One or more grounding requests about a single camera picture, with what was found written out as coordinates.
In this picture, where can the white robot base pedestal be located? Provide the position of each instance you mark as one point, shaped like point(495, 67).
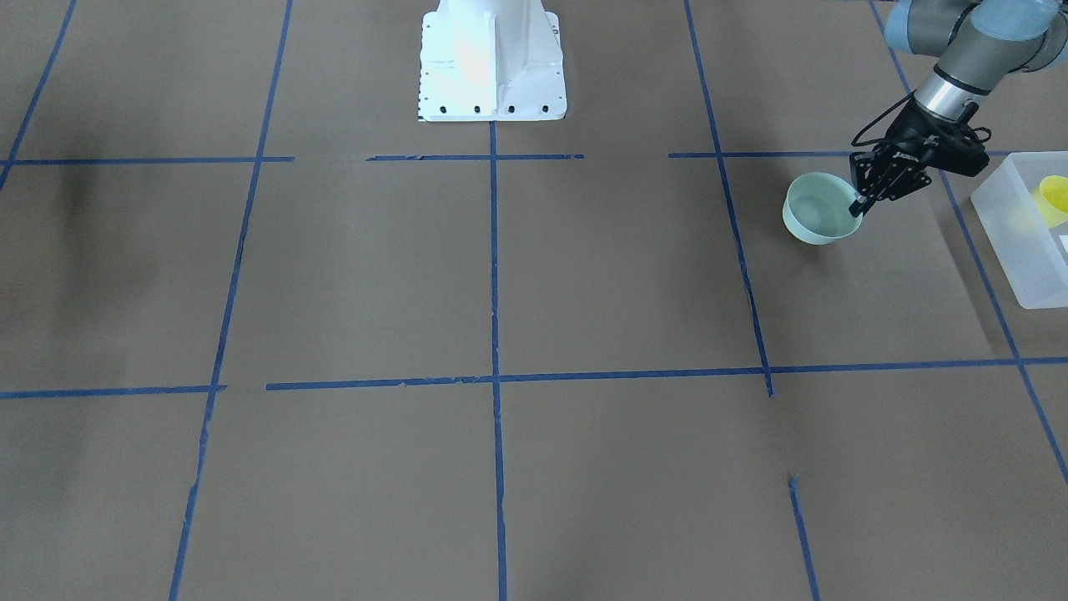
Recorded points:
point(491, 61)

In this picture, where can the light green bowl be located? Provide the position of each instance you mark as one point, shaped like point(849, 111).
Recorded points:
point(816, 209)

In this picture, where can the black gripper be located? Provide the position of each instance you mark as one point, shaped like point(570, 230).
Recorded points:
point(911, 133)

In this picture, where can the translucent plastic storage box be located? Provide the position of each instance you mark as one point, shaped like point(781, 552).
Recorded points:
point(1030, 251)

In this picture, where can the yellow paper cup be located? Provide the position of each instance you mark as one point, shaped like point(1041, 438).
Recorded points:
point(1050, 198)

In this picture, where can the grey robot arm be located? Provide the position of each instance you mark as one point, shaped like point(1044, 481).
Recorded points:
point(975, 45)

